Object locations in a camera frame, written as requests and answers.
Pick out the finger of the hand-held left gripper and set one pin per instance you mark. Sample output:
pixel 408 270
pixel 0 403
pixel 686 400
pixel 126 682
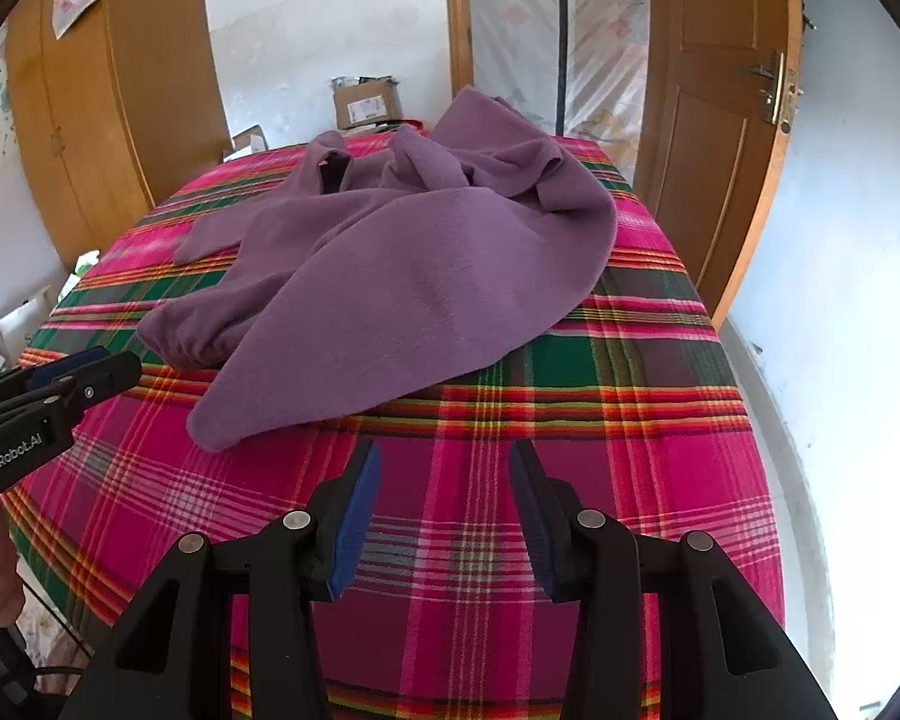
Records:
pixel 71 364
pixel 105 379

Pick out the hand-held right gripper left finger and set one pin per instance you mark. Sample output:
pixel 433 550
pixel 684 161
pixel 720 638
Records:
pixel 356 517

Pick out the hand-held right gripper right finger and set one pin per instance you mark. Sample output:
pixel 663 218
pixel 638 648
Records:
pixel 532 517

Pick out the purple fleece pants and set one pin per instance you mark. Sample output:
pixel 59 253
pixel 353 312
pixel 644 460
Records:
pixel 420 277

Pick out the white paper bag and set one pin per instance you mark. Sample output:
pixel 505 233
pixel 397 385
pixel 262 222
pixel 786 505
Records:
pixel 19 330

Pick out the pink plaid bed sheet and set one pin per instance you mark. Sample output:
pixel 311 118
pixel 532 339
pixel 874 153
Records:
pixel 450 547

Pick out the small white box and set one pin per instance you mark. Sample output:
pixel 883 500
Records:
pixel 249 142

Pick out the wooden wardrobe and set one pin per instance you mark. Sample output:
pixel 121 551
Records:
pixel 120 90

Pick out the brown cardboard box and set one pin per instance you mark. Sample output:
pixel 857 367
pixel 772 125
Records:
pixel 367 106

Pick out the wooden door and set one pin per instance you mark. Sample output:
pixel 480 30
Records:
pixel 457 15
pixel 705 165

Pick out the clear plastic door curtain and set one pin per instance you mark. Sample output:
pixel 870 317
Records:
pixel 570 37

